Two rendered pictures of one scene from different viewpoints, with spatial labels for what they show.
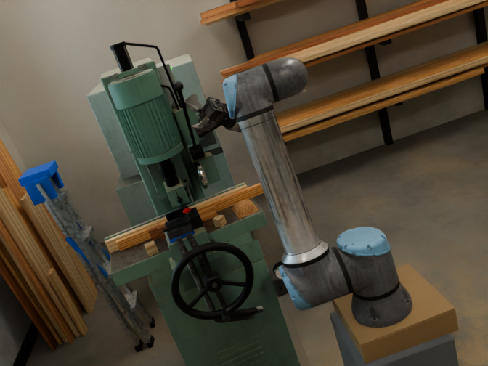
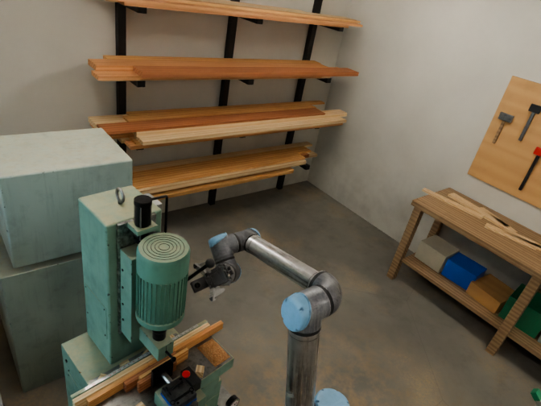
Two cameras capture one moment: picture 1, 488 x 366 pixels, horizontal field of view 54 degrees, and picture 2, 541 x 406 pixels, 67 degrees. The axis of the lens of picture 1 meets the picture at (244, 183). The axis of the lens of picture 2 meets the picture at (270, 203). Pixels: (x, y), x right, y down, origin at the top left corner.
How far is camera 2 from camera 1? 1.25 m
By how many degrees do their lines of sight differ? 39
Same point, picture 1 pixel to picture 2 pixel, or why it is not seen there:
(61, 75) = not seen: outside the picture
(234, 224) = (212, 373)
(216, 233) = not seen: hidden behind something
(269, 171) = (307, 373)
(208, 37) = (83, 78)
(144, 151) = (158, 320)
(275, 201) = (302, 393)
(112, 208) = not seen: outside the picture
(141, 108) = (175, 285)
